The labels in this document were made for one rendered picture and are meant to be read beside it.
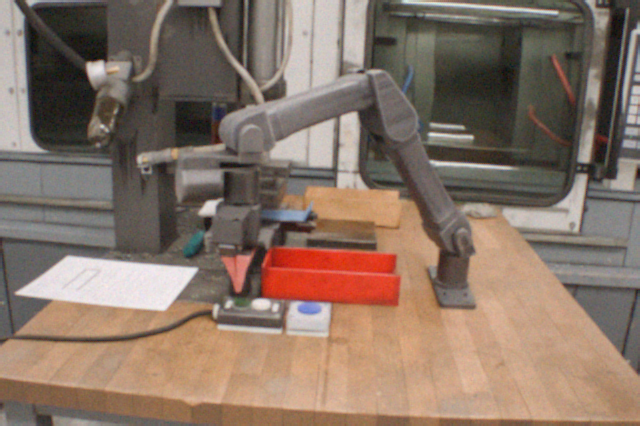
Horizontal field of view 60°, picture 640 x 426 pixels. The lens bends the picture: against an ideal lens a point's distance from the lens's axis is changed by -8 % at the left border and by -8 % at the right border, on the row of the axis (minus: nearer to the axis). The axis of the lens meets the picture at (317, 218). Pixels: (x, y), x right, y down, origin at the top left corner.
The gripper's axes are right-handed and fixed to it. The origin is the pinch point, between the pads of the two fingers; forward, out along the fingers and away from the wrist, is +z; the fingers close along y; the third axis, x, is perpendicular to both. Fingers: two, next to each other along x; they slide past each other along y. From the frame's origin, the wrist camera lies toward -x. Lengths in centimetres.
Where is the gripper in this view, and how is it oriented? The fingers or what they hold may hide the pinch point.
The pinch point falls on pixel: (238, 285)
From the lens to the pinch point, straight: 98.0
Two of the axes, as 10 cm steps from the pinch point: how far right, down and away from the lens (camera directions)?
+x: 0.6, -2.7, 9.6
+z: -0.6, 9.6, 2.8
